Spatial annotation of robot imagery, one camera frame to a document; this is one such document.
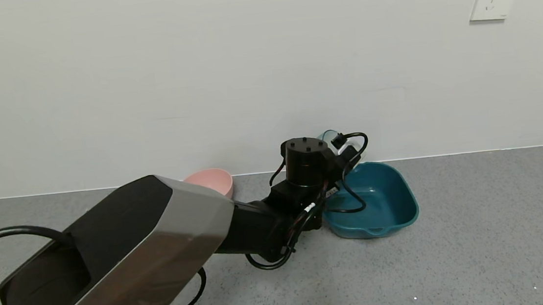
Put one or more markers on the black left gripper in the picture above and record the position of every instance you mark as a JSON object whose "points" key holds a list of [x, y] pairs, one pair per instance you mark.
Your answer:
{"points": [[338, 169]]}

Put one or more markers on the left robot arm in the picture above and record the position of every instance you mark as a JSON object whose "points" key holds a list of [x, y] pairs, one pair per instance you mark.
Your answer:
{"points": [[161, 240]]}

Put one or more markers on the pink plastic bowl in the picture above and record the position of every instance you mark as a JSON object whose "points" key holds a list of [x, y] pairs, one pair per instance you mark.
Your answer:
{"points": [[215, 179]]}

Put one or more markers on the teal square plastic basin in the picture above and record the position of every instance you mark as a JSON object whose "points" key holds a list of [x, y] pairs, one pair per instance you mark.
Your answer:
{"points": [[383, 196]]}

